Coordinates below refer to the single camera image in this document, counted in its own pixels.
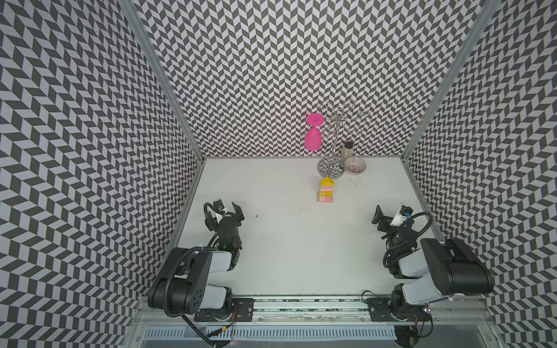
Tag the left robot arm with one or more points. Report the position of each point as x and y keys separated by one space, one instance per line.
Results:
x=182 y=285

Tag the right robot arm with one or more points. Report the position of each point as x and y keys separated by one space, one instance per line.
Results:
x=429 y=270

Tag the spice jar black lid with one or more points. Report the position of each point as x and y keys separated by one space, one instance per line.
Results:
x=347 y=151

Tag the yellow wedge block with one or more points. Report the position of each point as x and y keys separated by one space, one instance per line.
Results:
x=327 y=182

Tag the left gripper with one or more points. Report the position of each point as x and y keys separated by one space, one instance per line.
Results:
x=211 y=223

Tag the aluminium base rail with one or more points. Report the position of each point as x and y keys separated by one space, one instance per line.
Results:
x=350 y=317

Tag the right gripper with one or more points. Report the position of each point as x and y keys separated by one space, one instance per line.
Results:
x=389 y=222

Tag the pink plastic wine glass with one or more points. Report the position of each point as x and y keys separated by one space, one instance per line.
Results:
x=313 y=137

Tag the pink striped bowl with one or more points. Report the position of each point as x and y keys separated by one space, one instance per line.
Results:
x=355 y=165

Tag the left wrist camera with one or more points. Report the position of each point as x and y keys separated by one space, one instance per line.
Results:
x=219 y=208

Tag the chrome glass holder stand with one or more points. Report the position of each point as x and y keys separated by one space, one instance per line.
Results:
x=330 y=166

